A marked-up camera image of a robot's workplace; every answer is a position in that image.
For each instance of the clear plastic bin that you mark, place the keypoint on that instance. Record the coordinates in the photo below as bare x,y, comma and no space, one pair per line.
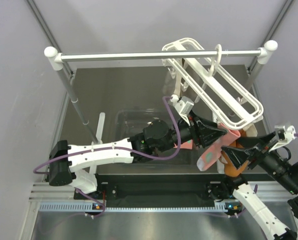
152,132

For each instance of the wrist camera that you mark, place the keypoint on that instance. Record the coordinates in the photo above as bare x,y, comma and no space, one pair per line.
183,106
284,134

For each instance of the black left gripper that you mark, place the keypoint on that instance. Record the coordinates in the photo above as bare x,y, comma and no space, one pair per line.
206,135

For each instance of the white plastic clip hanger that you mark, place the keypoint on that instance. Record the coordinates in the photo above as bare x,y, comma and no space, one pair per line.
231,104

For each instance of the pink patterned sock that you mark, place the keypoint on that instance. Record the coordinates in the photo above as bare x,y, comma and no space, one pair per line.
188,145
214,152

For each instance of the grey cable duct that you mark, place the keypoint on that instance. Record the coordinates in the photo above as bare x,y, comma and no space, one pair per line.
218,207

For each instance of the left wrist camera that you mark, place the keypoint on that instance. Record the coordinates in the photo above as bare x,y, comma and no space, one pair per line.
183,106

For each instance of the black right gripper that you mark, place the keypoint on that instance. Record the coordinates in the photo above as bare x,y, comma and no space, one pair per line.
256,151

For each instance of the grey beige sock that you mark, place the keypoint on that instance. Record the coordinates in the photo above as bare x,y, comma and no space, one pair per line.
172,85

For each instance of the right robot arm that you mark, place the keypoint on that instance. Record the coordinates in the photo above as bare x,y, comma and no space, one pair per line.
240,195

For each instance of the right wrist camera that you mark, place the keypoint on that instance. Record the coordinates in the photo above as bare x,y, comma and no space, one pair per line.
284,134

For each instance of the silver clothes rack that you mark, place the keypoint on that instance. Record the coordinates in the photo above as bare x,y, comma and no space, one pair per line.
186,47

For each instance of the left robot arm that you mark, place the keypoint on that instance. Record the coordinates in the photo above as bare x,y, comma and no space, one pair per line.
70,161

